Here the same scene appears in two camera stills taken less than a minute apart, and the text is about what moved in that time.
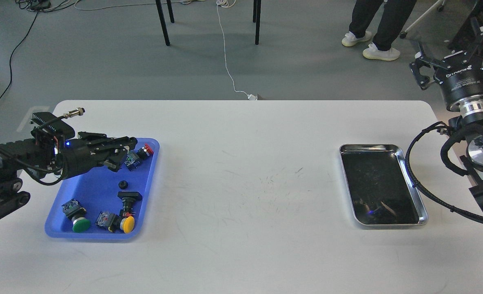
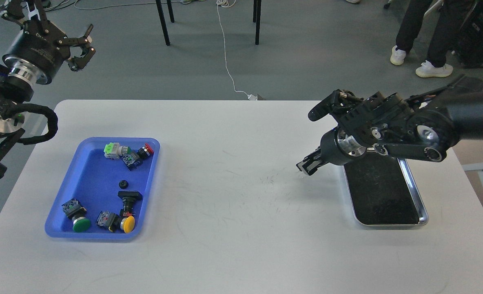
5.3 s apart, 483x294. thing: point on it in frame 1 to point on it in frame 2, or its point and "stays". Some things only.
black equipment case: (482, 32) stays
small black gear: (123, 184) stays
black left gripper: (90, 149) to (38, 52)
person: (395, 16) to (411, 15)
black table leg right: (256, 15) stays
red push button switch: (133, 159) stays
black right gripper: (466, 87) to (334, 148)
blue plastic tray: (102, 204) stays
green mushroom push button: (73, 210) stays
